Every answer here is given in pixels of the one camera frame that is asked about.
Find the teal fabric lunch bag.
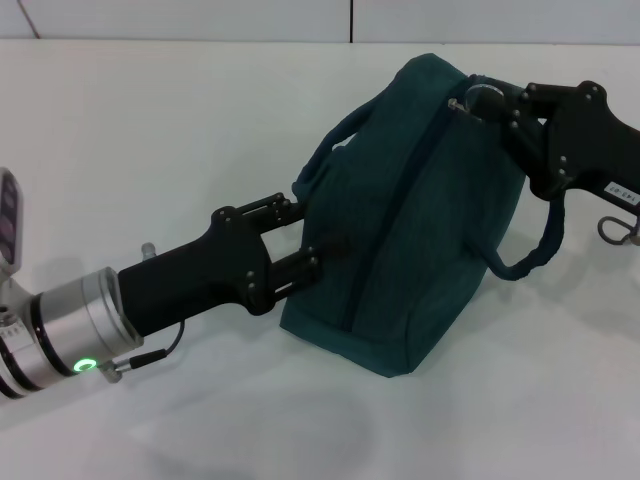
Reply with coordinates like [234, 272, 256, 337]
[278, 53, 566, 381]

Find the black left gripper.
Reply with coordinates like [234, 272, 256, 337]
[117, 192, 351, 337]

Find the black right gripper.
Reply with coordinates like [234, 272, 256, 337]
[474, 79, 640, 209]

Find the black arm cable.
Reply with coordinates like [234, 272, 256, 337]
[102, 319, 187, 384]
[596, 214, 640, 247]

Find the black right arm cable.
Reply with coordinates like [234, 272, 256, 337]
[596, 214, 640, 247]

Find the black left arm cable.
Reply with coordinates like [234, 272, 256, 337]
[102, 319, 187, 384]

